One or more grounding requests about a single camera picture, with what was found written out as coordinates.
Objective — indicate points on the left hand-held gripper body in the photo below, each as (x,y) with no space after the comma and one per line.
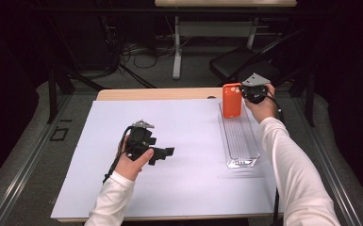
(140,139)

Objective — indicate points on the person's left hand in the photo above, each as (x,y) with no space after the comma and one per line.
(128,168)

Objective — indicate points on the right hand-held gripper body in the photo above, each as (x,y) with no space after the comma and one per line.
(255,91)

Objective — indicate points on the person's right hand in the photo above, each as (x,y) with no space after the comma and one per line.
(264,109)

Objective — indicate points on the clear plastic packaging box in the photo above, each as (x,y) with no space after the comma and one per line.
(240,141)

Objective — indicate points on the black folding chair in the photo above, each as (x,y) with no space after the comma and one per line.
(229,64)

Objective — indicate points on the white board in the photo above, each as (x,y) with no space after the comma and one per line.
(169,188)

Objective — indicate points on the orange phone case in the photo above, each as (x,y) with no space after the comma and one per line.
(232,102)

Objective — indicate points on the wooden table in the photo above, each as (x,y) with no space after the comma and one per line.
(169,93)

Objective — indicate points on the black metal stand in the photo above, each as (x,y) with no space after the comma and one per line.
(52,91)

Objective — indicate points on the desk with white legs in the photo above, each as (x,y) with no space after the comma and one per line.
(215,29)

